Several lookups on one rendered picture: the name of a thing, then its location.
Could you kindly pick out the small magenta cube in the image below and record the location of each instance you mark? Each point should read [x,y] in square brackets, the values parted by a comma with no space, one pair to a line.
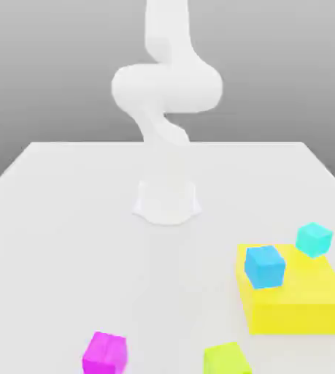
[105,353]

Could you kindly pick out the large yellow box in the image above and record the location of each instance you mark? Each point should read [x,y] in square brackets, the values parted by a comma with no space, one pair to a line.
[301,304]

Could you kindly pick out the small blue cube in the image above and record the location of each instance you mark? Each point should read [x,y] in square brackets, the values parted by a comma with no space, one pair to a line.
[265,267]

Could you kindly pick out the small lime cube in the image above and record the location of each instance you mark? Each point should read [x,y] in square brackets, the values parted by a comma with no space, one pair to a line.
[225,360]

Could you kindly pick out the small turquoise cube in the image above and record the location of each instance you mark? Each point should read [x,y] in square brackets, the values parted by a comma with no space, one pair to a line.
[314,239]

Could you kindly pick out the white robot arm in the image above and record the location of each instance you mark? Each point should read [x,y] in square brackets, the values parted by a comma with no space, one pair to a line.
[167,87]

